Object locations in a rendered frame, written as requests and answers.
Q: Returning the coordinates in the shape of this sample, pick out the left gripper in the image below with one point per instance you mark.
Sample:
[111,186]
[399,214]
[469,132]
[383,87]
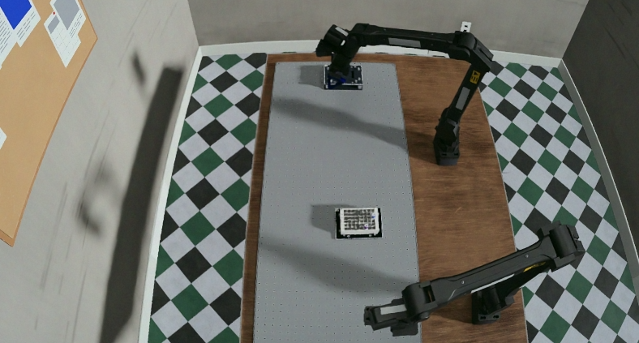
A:
[411,329]

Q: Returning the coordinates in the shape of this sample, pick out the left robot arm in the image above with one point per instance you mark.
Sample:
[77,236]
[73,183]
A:
[494,282]

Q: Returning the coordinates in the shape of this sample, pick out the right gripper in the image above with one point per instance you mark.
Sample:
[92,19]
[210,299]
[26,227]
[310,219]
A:
[344,69]

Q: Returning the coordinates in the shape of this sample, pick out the white grid rack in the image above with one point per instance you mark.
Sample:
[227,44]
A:
[357,219]

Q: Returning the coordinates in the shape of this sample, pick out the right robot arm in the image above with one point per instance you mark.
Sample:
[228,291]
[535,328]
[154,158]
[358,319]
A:
[468,48]

